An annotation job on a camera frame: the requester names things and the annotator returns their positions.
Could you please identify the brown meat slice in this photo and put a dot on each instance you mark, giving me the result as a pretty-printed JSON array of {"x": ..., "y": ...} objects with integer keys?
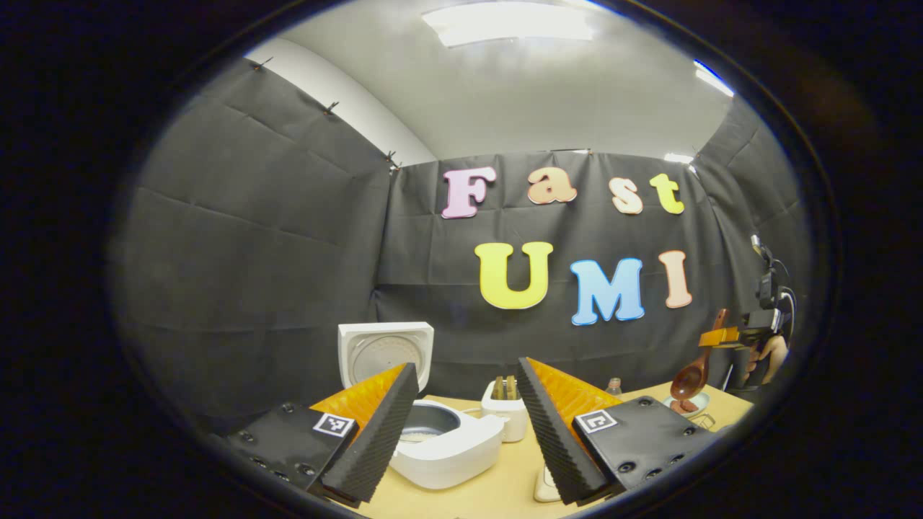
[{"x": 685, "y": 407}]

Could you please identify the large ceiling light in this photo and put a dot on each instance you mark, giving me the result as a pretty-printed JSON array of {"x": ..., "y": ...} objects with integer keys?
[{"x": 505, "y": 23}]

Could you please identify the white toaster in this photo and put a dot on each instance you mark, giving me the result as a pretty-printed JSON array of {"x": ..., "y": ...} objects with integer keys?
[{"x": 508, "y": 422}]

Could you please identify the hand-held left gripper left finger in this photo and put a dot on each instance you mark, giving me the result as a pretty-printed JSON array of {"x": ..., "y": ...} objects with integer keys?
[{"x": 382, "y": 440}]

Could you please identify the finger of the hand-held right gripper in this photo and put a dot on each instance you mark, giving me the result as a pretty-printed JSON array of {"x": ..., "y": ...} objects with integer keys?
[{"x": 721, "y": 337}]

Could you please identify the brown wooden spoon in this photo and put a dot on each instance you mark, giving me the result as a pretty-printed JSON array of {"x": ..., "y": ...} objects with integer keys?
[{"x": 692, "y": 375}]

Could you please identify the white rice cooker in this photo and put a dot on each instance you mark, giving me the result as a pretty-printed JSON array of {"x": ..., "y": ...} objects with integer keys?
[{"x": 461, "y": 450}]

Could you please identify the small ceiling light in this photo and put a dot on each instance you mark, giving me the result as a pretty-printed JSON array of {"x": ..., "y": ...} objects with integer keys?
[{"x": 714, "y": 79}]

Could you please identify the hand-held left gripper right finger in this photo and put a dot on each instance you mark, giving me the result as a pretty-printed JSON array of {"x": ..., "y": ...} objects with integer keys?
[{"x": 555, "y": 440}]

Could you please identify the clear plastic bottle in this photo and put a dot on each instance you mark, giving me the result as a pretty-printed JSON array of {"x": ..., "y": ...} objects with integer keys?
[{"x": 614, "y": 389}]

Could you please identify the pale green plate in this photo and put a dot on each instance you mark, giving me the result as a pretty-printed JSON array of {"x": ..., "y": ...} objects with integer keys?
[{"x": 701, "y": 400}]

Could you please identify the brown toast slice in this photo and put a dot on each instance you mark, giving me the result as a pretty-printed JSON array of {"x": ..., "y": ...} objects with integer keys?
[
  {"x": 512, "y": 388},
  {"x": 498, "y": 388}
]

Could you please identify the black backdrop cloth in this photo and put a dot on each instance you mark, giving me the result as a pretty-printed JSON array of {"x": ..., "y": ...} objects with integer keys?
[{"x": 274, "y": 274}]

